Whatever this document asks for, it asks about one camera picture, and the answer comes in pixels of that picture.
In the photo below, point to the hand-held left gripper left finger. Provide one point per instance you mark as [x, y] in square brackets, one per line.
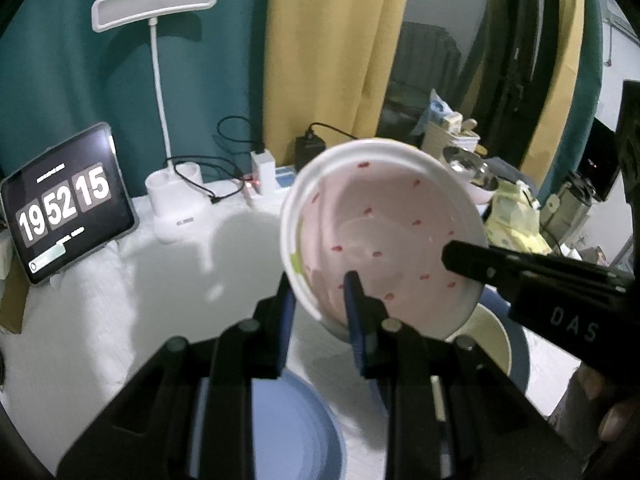
[287, 312]

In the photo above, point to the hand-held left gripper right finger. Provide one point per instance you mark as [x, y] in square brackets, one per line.
[353, 322]

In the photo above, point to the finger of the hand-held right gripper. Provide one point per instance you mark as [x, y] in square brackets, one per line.
[480, 262]

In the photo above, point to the blue bowl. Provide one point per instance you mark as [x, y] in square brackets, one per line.
[520, 360]

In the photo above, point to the cream bowl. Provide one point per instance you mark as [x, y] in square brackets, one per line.
[487, 335]

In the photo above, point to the pink speckled bowl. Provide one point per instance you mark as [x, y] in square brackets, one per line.
[380, 220]

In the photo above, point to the deep blue plate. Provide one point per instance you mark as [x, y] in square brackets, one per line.
[285, 425]

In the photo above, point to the person's right hand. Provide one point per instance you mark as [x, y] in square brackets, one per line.
[615, 420]

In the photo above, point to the yellow floral tissue pack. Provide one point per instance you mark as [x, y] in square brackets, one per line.
[515, 236]

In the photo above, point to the crumpled yellow plastic bag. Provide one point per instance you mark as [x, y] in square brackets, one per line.
[510, 198]

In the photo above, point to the white hang tag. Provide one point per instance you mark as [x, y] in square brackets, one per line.
[550, 206]

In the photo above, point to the pink steel-lined bowl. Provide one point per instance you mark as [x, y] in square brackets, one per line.
[470, 167]

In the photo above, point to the steel thermos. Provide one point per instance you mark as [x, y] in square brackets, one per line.
[572, 205]

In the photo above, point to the white power strip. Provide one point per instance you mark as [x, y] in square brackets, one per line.
[252, 191]

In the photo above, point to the white perforated basket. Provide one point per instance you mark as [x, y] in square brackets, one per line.
[440, 136]

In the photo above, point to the blue and white box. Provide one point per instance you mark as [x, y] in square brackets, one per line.
[287, 178]

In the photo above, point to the small tan object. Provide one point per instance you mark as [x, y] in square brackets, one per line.
[470, 125]

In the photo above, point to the white textured tablecloth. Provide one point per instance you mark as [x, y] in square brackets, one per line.
[150, 300]

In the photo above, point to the white charger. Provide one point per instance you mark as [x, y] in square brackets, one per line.
[263, 165]

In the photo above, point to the black monitor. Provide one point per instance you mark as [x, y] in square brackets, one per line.
[597, 160]

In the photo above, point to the blue patterned packet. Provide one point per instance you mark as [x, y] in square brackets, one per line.
[440, 107]

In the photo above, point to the black charger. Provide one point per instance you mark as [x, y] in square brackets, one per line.
[310, 153]

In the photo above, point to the dark armchair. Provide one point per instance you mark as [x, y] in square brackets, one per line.
[425, 70]

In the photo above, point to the teal curtain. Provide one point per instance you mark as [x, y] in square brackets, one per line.
[75, 85]
[591, 85]

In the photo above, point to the yellow curtain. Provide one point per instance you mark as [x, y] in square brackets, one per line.
[325, 60]
[567, 60]

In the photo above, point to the tablet with clock display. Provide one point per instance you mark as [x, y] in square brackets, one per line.
[65, 205]

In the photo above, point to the glass sliding door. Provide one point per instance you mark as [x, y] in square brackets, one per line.
[450, 0]

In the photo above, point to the cardboard box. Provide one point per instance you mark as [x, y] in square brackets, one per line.
[12, 305]

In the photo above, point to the white desk lamp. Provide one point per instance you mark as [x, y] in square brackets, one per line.
[155, 2]

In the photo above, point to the white wall pipe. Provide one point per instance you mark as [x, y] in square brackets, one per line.
[609, 35]

